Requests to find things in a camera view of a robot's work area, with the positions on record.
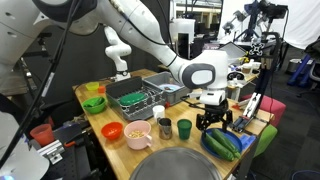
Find grey plastic crate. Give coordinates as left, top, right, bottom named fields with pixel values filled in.
left=142, top=71, right=197, bottom=106

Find pink bowl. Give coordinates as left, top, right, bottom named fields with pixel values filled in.
left=123, top=120, right=153, bottom=151

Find light blue plate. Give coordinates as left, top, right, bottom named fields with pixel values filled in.
left=158, top=83, right=182, bottom=93

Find large grey plate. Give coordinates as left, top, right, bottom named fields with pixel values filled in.
left=128, top=146, right=223, bottom=180

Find white headset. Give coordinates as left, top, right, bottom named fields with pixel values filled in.
left=227, top=70, right=247, bottom=84

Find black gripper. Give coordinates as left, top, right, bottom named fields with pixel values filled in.
left=195, top=99, right=234, bottom=133

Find green plate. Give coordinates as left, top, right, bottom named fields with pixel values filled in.
left=119, top=92, right=147, bottom=106

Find grey dish rack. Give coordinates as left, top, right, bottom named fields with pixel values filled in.
left=105, top=76, right=167, bottom=122

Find white cup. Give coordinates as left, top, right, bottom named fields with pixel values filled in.
left=152, top=104, right=166, bottom=123

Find green chair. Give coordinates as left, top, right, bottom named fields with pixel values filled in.
left=253, top=124, right=278, bottom=158

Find red plastic cup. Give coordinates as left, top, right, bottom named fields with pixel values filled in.
left=29, top=123, right=55, bottom=147

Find pink stool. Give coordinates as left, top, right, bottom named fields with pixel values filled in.
left=240, top=94, right=287, bottom=128

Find green bowl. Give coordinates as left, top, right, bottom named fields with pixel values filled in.
left=81, top=96, right=108, bottom=115

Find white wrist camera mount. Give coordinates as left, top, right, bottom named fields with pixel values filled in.
left=199, top=89, right=227, bottom=106

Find blue cloth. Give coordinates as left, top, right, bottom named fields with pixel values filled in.
left=239, top=133, right=257, bottom=151

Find small yellow bowl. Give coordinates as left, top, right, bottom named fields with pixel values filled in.
left=85, top=81, right=100, bottom=92

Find aluminium extrusion piece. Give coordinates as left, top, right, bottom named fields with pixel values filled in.
left=36, top=139, right=66, bottom=164

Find clear plastic storage box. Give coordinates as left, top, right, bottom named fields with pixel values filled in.
left=218, top=41, right=248, bottom=66

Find green cloth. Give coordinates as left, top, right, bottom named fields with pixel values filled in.
left=83, top=96, right=105, bottom=108

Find dark green plastic cup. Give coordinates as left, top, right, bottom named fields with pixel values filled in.
left=176, top=118, right=193, bottom=140

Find steel cup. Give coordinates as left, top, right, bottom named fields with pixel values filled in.
left=157, top=117, right=174, bottom=140

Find beige food pieces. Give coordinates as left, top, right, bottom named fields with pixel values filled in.
left=129, top=130, right=145, bottom=139

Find red-orange bowl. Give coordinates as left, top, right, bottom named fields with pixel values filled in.
left=100, top=121, right=124, bottom=141

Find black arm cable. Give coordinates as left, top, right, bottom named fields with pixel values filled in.
left=0, top=0, right=83, bottom=168

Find black camera stand with clamp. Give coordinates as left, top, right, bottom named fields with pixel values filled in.
left=229, top=31, right=283, bottom=134

